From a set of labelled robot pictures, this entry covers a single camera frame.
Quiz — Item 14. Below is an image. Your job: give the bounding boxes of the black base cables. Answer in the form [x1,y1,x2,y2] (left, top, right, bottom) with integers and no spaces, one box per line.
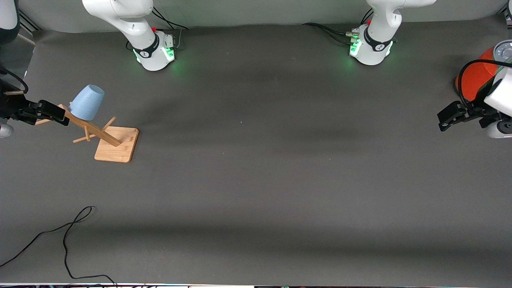
[151,6,189,52]
[301,8,374,45]

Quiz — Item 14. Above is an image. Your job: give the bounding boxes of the light blue plastic cup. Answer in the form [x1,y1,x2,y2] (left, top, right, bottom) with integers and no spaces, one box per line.
[69,84,105,121]

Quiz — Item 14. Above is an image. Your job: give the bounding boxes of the black left base cables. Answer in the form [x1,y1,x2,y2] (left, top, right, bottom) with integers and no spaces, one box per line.
[301,8,374,45]

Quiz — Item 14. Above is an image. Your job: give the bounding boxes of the black right base cables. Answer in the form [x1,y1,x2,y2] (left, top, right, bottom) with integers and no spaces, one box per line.
[151,6,189,52]

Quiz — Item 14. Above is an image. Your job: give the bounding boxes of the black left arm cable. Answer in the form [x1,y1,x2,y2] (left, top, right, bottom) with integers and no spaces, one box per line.
[458,59,512,109]

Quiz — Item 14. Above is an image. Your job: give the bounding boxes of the wooden cup rack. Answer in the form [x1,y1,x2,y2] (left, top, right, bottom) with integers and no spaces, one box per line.
[34,103,140,163]

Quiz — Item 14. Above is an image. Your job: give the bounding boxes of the thin black loose cable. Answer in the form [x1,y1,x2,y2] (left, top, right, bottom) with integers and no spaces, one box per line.
[0,206,117,287]

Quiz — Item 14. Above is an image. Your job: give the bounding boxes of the orange plastic container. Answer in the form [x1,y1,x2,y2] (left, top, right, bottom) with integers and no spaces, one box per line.
[455,47,501,103]

